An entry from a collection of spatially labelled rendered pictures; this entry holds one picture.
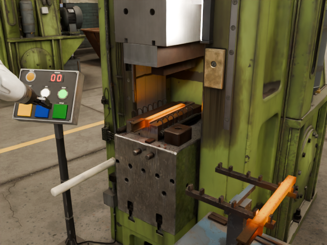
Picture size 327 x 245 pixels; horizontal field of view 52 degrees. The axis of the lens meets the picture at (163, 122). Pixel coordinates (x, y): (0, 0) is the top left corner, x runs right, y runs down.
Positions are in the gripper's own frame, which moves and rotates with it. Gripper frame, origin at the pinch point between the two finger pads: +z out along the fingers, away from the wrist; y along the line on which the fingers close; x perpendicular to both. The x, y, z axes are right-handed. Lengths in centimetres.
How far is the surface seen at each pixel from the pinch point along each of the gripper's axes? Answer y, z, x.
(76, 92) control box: 7.4, 13.8, 10.5
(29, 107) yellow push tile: -17.0, 12.6, 0.5
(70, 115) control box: 6.2, 13.2, -2.2
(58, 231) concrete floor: -26, 87, -74
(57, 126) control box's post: -8.4, 28.8, -6.5
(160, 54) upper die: 55, -7, 24
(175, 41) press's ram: 61, -8, 30
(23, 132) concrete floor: -160, 233, 9
